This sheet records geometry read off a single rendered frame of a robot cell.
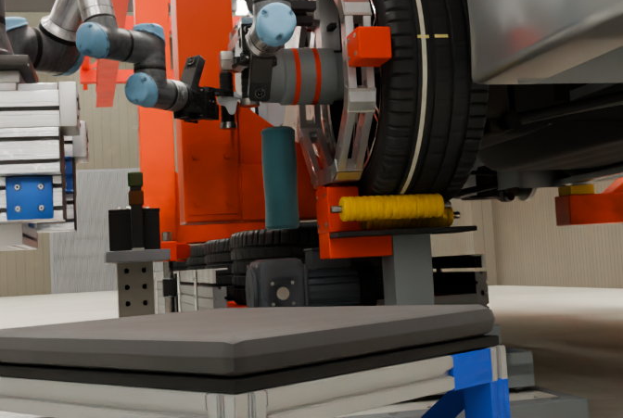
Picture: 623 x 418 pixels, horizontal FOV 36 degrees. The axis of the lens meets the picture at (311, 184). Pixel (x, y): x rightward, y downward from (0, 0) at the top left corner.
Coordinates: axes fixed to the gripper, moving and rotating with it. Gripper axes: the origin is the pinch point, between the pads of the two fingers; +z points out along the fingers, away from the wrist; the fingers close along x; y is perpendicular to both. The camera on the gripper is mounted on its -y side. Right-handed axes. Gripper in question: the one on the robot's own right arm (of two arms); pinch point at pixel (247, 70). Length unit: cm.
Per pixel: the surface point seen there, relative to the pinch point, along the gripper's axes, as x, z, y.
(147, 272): 20, 69, -44
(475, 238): -438, 906, -23
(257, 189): -11, 56, -22
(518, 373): -55, -12, -71
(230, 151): -4, 55, -11
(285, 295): -13, 35, -52
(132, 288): 25, 69, -48
